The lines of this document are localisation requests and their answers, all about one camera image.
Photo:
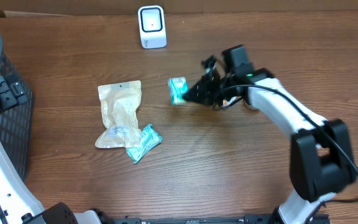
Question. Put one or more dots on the orange tissue pack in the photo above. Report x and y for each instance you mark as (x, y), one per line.
(232, 101)

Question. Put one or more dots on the grey plastic basket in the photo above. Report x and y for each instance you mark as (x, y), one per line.
(16, 110)

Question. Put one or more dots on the green lid jar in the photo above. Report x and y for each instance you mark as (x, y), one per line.
(249, 106)

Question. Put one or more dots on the teal tissue pack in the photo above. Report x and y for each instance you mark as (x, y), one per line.
(178, 87)

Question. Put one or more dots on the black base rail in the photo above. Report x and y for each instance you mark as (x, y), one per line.
(197, 220)

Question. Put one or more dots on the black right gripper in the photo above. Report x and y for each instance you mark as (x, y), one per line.
(206, 97)

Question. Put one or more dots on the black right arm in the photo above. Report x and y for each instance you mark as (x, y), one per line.
(321, 159)

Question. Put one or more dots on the clear plastic bag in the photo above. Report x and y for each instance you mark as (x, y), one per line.
(119, 104)

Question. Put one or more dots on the white barcode scanner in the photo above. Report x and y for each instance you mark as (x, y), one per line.
(152, 27)

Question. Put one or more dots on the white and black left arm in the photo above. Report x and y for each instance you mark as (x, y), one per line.
(18, 205)

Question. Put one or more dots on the teal wipes packet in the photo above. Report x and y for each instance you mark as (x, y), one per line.
(150, 139)

